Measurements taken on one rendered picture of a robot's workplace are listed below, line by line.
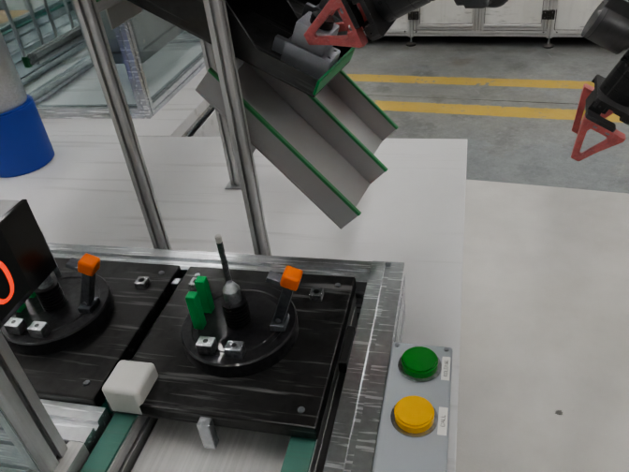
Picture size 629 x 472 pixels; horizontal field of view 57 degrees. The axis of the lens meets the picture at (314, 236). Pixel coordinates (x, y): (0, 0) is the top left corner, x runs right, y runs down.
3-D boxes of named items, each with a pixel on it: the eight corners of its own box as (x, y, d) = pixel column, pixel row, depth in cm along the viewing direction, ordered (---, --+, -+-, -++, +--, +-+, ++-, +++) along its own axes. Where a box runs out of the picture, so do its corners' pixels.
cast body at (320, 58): (334, 69, 78) (352, 22, 73) (323, 82, 75) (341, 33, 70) (279, 42, 79) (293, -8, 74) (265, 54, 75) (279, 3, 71)
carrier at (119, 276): (182, 275, 84) (161, 202, 77) (98, 410, 66) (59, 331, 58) (41, 265, 90) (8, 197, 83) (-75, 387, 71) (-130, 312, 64)
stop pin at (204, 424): (219, 440, 64) (212, 417, 61) (215, 449, 63) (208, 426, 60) (208, 438, 64) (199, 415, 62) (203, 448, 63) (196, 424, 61)
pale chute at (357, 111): (382, 141, 105) (399, 126, 102) (358, 177, 95) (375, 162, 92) (268, 27, 101) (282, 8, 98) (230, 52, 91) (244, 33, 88)
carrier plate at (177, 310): (356, 287, 78) (355, 275, 77) (317, 440, 60) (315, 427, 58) (193, 276, 84) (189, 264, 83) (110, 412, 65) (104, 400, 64)
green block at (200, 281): (215, 307, 72) (207, 275, 69) (212, 314, 71) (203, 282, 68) (206, 306, 72) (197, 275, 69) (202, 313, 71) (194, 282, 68)
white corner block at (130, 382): (164, 385, 68) (154, 361, 65) (146, 418, 64) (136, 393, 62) (128, 380, 69) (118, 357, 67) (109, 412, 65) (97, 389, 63)
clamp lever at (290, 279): (289, 315, 68) (303, 269, 64) (285, 327, 67) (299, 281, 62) (260, 305, 69) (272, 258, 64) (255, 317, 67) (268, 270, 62)
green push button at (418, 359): (438, 359, 66) (439, 346, 65) (436, 386, 63) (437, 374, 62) (403, 355, 67) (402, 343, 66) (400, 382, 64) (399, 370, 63)
